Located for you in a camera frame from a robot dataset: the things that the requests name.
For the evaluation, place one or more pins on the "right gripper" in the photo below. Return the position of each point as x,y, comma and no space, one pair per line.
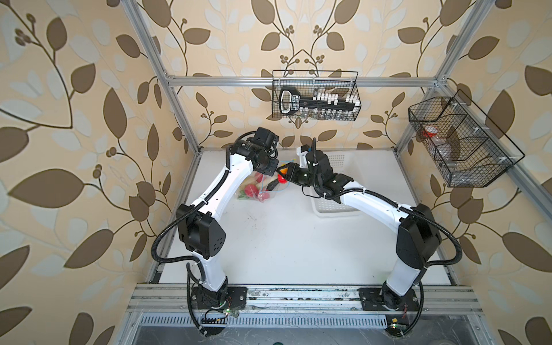
292,171

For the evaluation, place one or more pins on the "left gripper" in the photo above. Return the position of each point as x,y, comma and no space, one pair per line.
270,170

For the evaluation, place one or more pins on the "small red apple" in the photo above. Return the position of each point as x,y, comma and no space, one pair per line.
259,177

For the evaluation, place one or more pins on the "clear zip top bag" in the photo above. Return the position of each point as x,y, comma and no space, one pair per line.
261,186

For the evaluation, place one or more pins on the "red yellow mango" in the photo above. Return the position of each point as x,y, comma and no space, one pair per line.
281,174

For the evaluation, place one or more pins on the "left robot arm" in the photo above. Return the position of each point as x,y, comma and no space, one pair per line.
198,224

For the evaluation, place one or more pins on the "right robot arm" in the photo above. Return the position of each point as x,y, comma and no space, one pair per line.
421,242

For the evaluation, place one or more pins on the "white plastic basket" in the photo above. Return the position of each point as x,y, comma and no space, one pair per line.
342,163

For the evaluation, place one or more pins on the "black tool in basket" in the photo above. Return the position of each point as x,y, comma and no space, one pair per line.
316,103

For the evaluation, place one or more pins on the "red white item in basket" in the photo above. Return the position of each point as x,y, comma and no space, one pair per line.
428,132

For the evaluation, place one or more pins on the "back wire basket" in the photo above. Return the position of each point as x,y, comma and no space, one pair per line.
337,81

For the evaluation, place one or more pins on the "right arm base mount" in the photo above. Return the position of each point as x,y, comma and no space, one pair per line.
384,300

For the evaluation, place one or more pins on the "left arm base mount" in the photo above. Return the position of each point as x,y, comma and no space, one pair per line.
220,299

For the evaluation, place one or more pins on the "side wire basket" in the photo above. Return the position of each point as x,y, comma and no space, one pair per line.
471,150

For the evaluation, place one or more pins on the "aluminium front rail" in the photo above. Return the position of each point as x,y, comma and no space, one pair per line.
432,300

